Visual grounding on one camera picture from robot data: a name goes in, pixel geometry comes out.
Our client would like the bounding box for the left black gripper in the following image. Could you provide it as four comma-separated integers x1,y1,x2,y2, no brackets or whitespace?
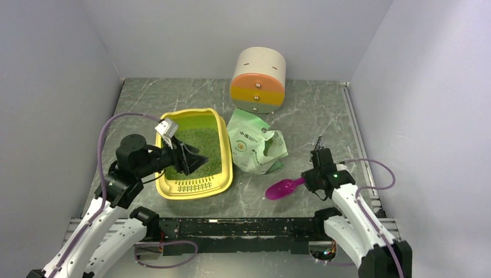
135,133,208,177

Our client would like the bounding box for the yellow litter box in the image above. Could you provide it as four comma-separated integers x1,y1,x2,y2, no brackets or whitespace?
156,108,233,200

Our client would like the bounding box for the magenta plastic scoop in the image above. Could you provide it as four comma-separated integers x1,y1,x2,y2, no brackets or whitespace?
265,177,305,200

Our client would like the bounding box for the green cat litter bag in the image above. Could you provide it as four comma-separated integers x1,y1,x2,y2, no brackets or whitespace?
227,108,288,175

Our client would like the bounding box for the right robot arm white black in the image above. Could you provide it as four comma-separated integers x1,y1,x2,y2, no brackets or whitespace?
301,148,413,277

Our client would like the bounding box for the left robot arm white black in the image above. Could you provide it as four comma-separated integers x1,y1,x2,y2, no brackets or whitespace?
28,134,208,277

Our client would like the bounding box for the round cream drawer cabinet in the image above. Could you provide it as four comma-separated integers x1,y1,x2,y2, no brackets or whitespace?
229,46,286,114

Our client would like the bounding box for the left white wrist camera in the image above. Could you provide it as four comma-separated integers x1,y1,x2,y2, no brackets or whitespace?
155,118,179,149

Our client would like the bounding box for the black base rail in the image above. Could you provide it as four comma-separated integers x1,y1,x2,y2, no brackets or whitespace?
142,217,338,260

